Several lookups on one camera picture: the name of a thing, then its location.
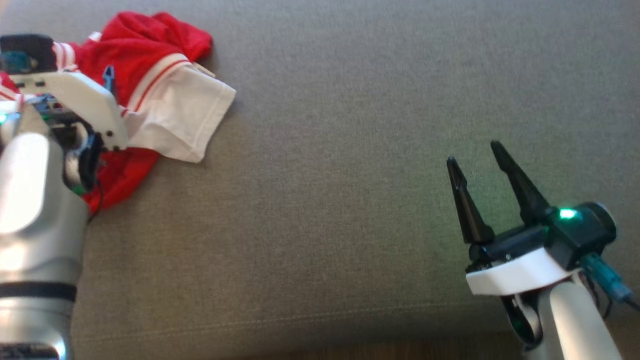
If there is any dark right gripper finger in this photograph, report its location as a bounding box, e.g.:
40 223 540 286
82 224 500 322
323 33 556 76
490 141 551 226
446 156 496 246

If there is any large grey sofa seat cushion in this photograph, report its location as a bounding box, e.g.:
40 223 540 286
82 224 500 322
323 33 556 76
0 0 640 360

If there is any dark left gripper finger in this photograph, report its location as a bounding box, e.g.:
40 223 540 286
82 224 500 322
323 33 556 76
102 65 117 98

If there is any red white basketball jersey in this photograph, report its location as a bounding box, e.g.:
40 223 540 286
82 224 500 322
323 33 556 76
52 11 237 163

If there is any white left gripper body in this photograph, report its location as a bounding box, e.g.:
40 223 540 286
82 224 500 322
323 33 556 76
9 70 129 152

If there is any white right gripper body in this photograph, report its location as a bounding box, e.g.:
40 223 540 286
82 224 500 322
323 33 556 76
465 224 585 297

